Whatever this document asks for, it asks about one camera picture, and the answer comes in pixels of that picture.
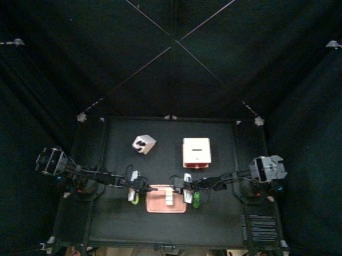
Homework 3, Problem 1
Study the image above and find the white text warning label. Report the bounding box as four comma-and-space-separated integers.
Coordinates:
246, 213, 279, 246

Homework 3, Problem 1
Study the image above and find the pink cloth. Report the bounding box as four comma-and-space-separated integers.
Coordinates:
146, 185, 188, 214

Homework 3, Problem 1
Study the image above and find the thin grey brace cable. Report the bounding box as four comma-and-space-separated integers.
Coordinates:
81, 0, 236, 114
123, 0, 260, 118

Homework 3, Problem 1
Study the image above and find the white knife block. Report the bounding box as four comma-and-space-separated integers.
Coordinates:
131, 133, 158, 156

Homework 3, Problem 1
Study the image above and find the white box red base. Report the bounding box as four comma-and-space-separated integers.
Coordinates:
180, 137, 212, 170

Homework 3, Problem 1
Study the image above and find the white toy sushi roll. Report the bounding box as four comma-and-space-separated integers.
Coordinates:
164, 187, 175, 206

